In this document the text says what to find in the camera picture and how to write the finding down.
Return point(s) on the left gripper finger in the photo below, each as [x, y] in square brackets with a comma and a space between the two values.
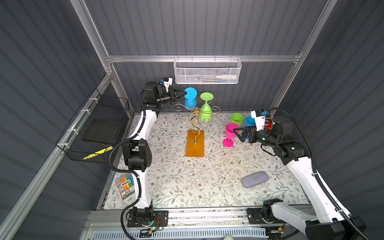
[179, 93]
[180, 99]

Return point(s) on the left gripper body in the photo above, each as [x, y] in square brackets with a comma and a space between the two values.
[167, 99]

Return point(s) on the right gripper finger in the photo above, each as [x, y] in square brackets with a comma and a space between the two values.
[241, 136]
[240, 130]

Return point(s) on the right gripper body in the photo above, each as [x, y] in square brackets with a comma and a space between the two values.
[261, 136]

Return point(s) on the blue wine glass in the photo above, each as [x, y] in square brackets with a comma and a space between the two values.
[250, 122]
[190, 98]

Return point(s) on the pink wine glass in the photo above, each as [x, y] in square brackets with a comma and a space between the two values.
[230, 134]

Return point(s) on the green wine glass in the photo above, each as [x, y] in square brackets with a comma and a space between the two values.
[237, 118]
[206, 110]

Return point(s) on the red wine glass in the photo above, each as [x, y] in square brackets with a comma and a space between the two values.
[269, 124]

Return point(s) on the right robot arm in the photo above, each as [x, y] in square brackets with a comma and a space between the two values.
[331, 221]

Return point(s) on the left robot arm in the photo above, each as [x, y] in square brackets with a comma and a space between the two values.
[137, 154]

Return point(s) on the orange wooden rack base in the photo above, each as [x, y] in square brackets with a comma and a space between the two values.
[195, 144]

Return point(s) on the grey oblong case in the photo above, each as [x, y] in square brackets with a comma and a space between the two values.
[254, 179]

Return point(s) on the colourful marker pack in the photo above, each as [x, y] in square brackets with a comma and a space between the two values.
[125, 185]

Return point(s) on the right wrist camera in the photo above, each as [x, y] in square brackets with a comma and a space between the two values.
[260, 119]

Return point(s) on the white mesh wall basket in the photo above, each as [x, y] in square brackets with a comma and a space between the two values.
[207, 71]

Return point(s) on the gold wire glass rack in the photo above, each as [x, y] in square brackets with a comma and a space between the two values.
[193, 116]

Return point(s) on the black wire side basket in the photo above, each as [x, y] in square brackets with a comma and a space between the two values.
[98, 129]

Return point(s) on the front mounting rail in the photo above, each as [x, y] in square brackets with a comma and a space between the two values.
[187, 224]

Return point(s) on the aluminium frame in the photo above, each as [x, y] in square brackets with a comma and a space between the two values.
[57, 56]

